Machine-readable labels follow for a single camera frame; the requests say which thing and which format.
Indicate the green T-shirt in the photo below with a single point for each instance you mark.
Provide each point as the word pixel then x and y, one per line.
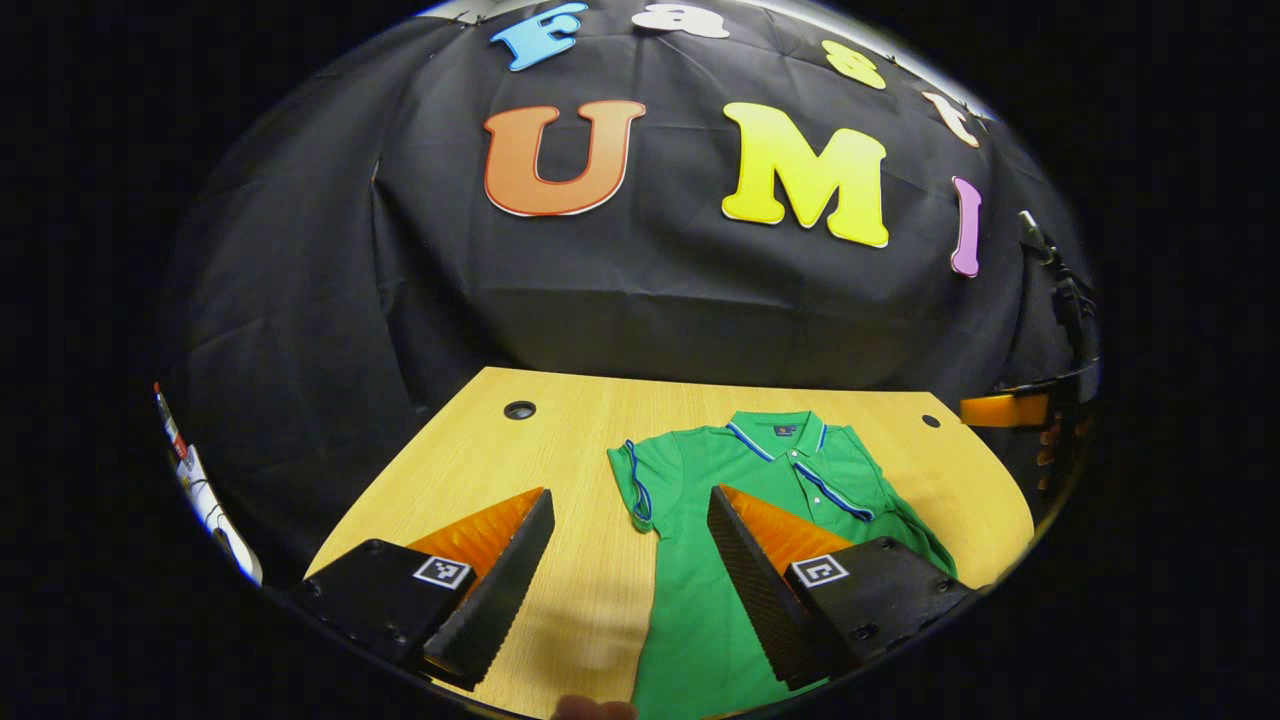
pixel 700 620

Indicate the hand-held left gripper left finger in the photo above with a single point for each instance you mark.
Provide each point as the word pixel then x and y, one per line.
pixel 505 590

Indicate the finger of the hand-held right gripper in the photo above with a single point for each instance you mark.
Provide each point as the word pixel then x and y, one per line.
pixel 1000 410
pixel 1050 455

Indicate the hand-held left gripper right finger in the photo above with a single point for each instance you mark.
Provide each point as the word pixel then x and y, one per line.
pixel 755 590

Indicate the black backdrop cloth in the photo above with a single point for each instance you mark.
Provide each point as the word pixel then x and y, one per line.
pixel 640 300

